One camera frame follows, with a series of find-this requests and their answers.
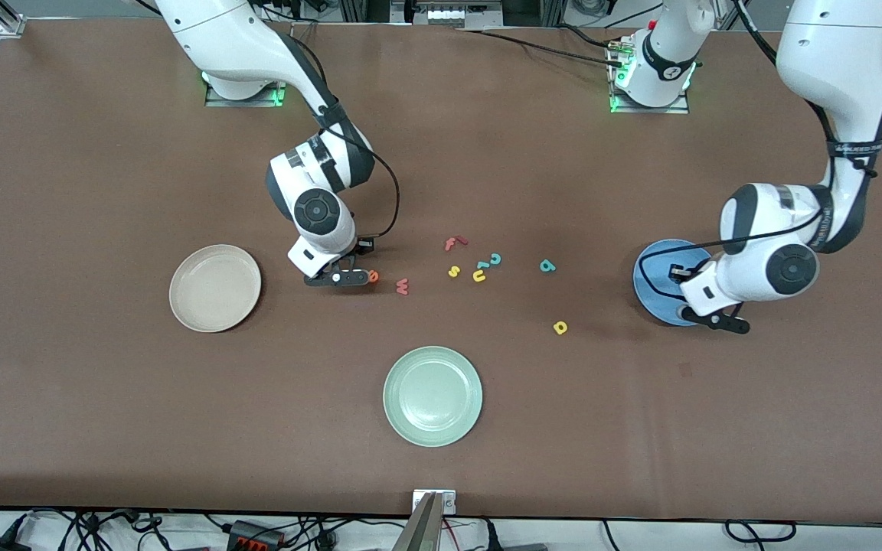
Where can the red foam letter f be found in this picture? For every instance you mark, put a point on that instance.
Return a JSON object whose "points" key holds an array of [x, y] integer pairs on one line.
{"points": [[452, 243]]}

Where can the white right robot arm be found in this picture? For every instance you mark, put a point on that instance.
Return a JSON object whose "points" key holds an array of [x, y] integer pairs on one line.
{"points": [[227, 38]]}

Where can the light brown round plate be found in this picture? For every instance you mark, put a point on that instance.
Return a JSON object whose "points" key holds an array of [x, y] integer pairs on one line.
{"points": [[215, 288]]}

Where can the aluminium corner profile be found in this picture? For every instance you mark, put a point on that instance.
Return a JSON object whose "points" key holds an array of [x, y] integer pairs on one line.
{"points": [[8, 24]]}

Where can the pale green round plate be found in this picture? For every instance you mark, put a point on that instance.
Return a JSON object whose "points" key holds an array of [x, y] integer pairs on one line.
{"points": [[432, 396]]}

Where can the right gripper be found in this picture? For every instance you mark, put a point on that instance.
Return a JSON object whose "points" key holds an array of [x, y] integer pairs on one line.
{"points": [[362, 246]]}

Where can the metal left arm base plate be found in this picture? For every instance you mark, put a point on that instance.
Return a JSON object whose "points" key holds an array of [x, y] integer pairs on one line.
{"points": [[648, 110]]}

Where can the black orange power strip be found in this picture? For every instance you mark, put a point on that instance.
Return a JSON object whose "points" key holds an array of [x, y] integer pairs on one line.
{"points": [[256, 534]]}

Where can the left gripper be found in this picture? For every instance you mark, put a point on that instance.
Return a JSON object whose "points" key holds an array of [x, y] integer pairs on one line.
{"points": [[679, 272]]}

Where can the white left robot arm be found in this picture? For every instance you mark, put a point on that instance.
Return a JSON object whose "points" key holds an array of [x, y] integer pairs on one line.
{"points": [[831, 53]]}

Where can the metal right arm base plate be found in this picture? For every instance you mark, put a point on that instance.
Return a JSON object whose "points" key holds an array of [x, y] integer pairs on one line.
{"points": [[257, 102]]}

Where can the white pole bracket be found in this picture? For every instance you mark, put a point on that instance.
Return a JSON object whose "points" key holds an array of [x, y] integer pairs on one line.
{"points": [[449, 503]]}

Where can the blue round plate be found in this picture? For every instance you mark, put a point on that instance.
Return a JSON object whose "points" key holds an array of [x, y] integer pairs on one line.
{"points": [[659, 264]]}

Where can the grey camera pole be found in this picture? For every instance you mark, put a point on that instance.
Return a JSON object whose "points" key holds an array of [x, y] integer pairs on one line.
{"points": [[422, 532]]}

